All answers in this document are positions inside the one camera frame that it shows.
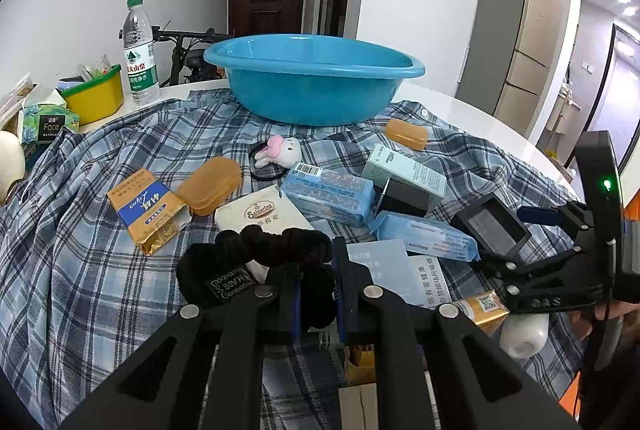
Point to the grey beige refrigerator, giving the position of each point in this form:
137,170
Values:
510,40

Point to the gold and blue packet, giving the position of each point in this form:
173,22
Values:
145,210

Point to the green tissue pack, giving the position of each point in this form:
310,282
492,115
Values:
47,123

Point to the white plastic bottle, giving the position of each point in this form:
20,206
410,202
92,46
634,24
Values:
525,335

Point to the blue patterned packet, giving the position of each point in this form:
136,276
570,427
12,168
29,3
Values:
327,192

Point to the person's right hand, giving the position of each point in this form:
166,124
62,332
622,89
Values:
582,325

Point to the black box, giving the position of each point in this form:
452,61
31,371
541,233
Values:
405,200
492,225

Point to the small orange plastic case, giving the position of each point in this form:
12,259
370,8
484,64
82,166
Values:
407,134

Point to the white Safeguard soap packet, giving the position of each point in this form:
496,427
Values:
260,210

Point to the grey blue box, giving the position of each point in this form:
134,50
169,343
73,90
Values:
382,270

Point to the clear water bottle green cap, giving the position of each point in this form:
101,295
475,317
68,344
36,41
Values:
141,65

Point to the yellow plastic container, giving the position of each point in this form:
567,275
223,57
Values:
95,100

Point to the bunch of small sachets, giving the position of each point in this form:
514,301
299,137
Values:
95,70

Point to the pale green carton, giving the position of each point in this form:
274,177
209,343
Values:
405,170

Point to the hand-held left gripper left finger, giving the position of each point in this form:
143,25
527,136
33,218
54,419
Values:
296,305

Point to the gold box with barcode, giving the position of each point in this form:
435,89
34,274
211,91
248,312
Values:
482,310

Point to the white egg-shaped ornament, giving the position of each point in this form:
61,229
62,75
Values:
11,158

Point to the cream cardboard box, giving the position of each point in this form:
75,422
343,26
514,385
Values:
429,390

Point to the light blue wipes packet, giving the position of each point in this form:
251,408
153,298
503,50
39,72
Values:
425,235

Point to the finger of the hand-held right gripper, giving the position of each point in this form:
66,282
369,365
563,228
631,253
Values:
535,267
540,216

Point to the black bicycle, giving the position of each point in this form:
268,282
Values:
185,55

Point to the blue plastic basin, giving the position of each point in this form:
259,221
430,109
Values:
310,85

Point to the blue plaid shirt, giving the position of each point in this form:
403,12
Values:
90,230

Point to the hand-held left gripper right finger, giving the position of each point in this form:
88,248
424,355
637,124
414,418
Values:
341,295

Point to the large orange plastic case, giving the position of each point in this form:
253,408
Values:
210,185

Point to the black hair scrunchie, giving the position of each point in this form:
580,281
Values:
240,255

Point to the clear snack bags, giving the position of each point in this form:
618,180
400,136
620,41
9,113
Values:
15,103

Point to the brown cardboard box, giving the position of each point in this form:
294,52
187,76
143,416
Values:
220,74

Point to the black closed box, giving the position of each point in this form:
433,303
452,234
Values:
405,200

